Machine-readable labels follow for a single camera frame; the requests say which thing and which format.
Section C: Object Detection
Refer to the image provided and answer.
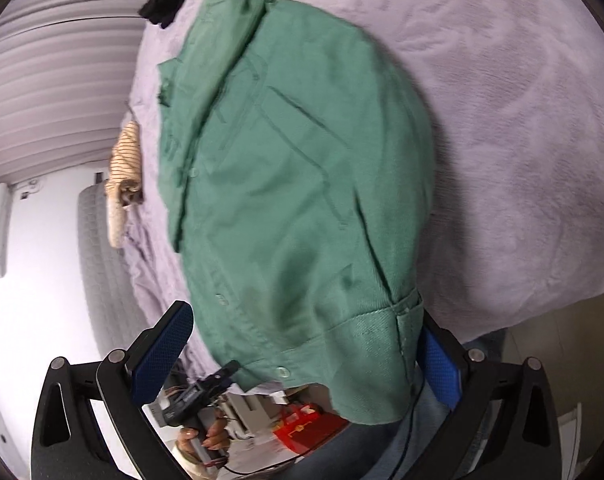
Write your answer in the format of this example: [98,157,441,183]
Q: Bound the lavender plush bed blanket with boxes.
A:
[123,0,604,376]

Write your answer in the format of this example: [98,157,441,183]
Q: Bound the beige striped folded garment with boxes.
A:
[104,120,144,248]

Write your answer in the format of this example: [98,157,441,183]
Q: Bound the grey quilted headboard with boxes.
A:
[78,183,148,356]

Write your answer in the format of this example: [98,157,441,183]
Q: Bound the green work jacket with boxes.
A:
[158,0,434,425]

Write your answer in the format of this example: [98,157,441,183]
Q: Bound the red box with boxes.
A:
[273,403,349,455]

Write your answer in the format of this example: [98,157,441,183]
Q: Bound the person's left hand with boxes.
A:
[176,413,230,466]

